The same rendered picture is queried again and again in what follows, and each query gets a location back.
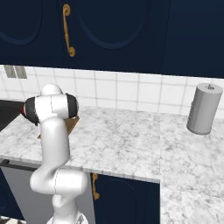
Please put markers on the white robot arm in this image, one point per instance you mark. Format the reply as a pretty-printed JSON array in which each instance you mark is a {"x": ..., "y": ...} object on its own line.
[{"x": 55, "y": 140}]

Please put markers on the brown wooden cutting board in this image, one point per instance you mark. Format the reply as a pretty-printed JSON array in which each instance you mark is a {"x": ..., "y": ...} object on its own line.
[{"x": 71, "y": 124}]

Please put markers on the navy base cupboard door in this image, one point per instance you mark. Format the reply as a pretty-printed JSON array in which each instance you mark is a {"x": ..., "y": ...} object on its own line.
[{"x": 125, "y": 199}]

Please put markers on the grey paper towel roll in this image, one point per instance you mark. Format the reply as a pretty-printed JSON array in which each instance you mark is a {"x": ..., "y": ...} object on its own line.
[{"x": 203, "y": 109}]

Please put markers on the black hob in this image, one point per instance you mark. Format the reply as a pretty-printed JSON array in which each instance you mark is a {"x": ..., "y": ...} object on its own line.
[{"x": 8, "y": 112}]

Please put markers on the grey dishwasher front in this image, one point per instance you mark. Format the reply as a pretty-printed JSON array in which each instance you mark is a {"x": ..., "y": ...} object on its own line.
[{"x": 26, "y": 195}]

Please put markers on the navy wall cupboard door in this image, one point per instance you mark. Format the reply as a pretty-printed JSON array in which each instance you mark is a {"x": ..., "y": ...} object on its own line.
[
  {"x": 27, "y": 29},
  {"x": 116, "y": 32}
]

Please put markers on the grey wall socket plate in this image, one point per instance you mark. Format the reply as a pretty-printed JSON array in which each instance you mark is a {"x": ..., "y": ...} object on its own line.
[{"x": 15, "y": 71}]

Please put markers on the plain navy wall cupboard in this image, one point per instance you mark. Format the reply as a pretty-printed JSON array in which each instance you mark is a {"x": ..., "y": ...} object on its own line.
[{"x": 194, "y": 36}]

